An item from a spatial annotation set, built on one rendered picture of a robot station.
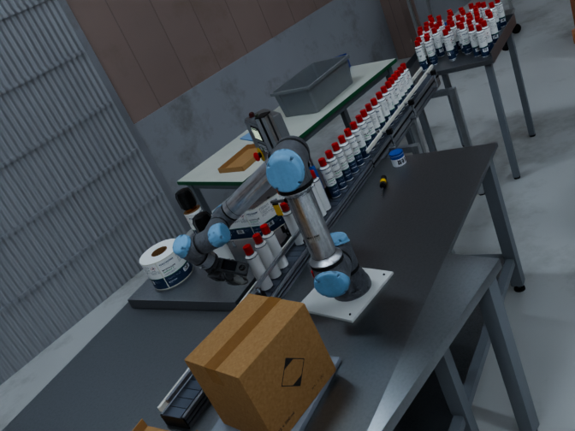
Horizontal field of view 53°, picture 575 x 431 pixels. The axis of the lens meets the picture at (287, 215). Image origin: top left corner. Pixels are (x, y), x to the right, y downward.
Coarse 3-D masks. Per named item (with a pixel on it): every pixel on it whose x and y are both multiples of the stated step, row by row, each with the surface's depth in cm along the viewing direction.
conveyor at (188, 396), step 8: (360, 168) 293; (352, 184) 281; (344, 192) 277; (336, 200) 273; (328, 216) 262; (296, 248) 248; (304, 248) 246; (288, 256) 245; (296, 256) 243; (272, 280) 233; (280, 280) 231; (272, 288) 228; (192, 376) 200; (192, 384) 196; (184, 392) 194; (192, 392) 193; (176, 400) 192; (184, 400) 190; (192, 400) 189; (168, 408) 190; (176, 408) 189; (184, 408) 187; (176, 416) 185
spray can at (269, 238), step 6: (264, 228) 230; (264, 234) 232; (270, 234) 231; (270, 240) 232; (276, 240) 233; (270, 246) 233; (276, 246) 233; (276, 252) 234; (282, 258) 236; (282, 264) 237; (288, 264) 239
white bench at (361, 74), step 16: (368, 64) 490; (384, 64) 470; (368, 80) 450; (352, 96) 437; (320, 112) 428; (336, 112) 433; (288, 128) 424; (304, 128) 410; (320, 128) 422; (240, 144) 438; (208, 160) 435; (224, 160) 420; (192, 176) 417; (208, 176) 403; (224, 176) 390; (240, 176) 377; (208, 208) 431
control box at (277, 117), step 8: (256, 112) 228; (272, 112) 219; (248, 120) 223; (280, 120) 215; (248, 128) 226; (280, 128) 216; (256, 144) 228; (264, 144) 217; (264, 152) 224; (264, 160) 230
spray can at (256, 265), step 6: (246, 246) 221; (246, 252) 221; (252, 252) 222; (246, 258) 222; (252, 258) 221; (258, 258) 223; (252, 264) 223; (258, 264) 223; (252, 270) 224; (258, 270) 224; (264, 270) 226; (258, 276) 225; (264, 282) 226; (270, 282) 228; (264, 288) 228; (270, 288) 228
